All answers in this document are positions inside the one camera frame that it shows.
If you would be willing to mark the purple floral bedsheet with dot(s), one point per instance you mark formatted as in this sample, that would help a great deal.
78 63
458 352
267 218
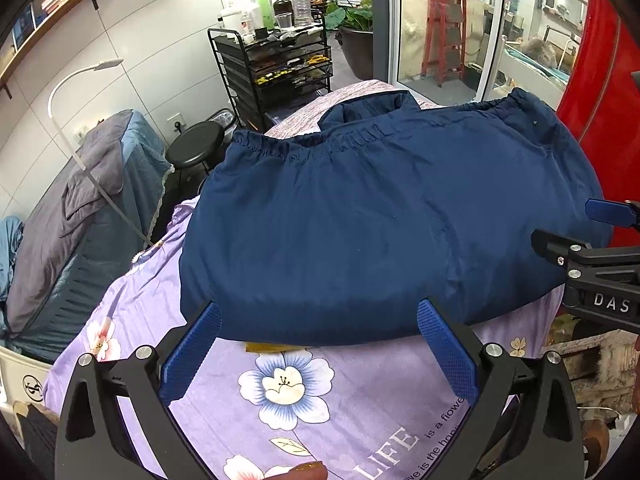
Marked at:
225 410

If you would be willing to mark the black round stool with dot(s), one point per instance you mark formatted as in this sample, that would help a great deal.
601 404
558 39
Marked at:
195 142

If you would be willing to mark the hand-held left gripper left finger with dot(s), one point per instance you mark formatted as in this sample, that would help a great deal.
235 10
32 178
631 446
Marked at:
192 347

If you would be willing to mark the group of bottles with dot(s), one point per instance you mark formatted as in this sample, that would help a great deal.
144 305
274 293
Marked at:
260 5

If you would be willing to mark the white container with round logo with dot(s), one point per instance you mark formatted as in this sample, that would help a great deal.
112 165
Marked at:
30 380

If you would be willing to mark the red ladder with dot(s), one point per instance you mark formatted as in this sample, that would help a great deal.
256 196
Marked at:
445 35

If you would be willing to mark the grey blanket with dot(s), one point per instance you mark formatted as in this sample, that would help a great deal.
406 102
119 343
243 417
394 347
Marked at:
85 195

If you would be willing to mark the pink speckled blanket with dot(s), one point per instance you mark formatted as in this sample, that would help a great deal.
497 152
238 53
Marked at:
310 110

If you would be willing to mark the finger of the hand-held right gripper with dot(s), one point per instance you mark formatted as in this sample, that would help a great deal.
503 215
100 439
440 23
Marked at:
607 211
555 247

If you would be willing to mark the white wall socket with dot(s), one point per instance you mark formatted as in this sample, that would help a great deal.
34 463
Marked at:
176 121
80 132

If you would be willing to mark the white floor lamp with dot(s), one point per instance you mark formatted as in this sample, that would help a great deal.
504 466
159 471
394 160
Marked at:
107 63

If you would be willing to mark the red glossy panel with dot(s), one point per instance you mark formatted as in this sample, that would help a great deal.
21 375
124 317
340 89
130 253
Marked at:
610 85

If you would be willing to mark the person's left hand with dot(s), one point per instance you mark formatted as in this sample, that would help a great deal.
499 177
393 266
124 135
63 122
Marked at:
295 472

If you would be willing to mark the potted green plant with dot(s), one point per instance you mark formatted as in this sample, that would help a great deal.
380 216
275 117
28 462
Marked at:
355 35

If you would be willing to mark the teal quilt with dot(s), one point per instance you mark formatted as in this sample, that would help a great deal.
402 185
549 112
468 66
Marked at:
10 255

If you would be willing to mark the black drawer cart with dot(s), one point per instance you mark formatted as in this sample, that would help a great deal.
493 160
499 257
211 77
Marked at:
280 75

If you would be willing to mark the navy blue jacket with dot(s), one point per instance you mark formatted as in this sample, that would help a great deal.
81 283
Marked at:
375 235

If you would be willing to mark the wooden wall shelf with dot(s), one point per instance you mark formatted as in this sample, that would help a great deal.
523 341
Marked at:
50 25

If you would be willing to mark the massage bed with teal skirt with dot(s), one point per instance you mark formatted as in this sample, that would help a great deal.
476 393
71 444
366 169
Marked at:
90 265

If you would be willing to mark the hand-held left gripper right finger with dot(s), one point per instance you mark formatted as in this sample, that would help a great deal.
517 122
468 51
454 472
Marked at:
447 347

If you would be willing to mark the sliding glass door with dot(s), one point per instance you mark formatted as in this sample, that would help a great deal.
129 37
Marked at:
500 35

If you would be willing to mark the gold shiny cloth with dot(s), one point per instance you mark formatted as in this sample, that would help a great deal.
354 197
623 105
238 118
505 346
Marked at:
270 348

